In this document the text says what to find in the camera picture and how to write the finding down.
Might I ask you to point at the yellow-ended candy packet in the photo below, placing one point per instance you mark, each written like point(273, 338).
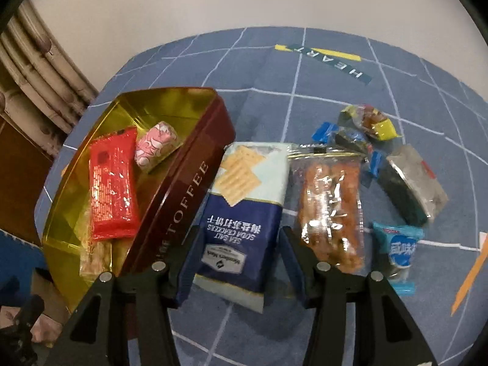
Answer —
point(383, 129)

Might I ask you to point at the small dark blue-ended candy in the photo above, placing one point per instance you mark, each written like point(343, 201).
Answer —
point(350, 140)

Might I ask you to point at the grey seaweed packet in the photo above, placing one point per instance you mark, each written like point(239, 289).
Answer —
point(411, 183)

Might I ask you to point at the red and gold tin box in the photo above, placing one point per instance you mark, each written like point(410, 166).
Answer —
point(179, 198)

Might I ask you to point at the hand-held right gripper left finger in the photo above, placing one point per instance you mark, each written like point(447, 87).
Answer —
point(186, 282)

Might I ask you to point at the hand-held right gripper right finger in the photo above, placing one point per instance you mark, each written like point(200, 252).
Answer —
point(295, 274)

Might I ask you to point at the small blue candy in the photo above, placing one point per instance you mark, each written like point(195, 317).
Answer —
point(375, 162)

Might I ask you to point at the clear packet of beige brittle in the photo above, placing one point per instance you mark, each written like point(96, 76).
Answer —
point(95, 255)

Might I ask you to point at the blue white cracker packet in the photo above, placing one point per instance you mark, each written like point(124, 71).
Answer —
point(244, 206)

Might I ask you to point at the light blue candy packet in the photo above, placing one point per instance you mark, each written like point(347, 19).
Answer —
point(400, 249)

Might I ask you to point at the beige wall pipes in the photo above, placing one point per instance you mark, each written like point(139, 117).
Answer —
point(34, 64)

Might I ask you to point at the blue fabric item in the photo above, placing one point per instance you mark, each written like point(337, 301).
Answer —
point(19, 255)

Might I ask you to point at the red snack packet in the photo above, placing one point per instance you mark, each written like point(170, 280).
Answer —
point(114, 186)

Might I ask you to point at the blue checked tablecloth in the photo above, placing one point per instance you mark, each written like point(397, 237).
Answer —
point(343, 64)

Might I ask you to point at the clear packet of fried snack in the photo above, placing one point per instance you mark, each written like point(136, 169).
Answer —
point(328, 206)

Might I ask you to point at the pink snack packet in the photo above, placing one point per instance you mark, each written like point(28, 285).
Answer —
point(156, 145)

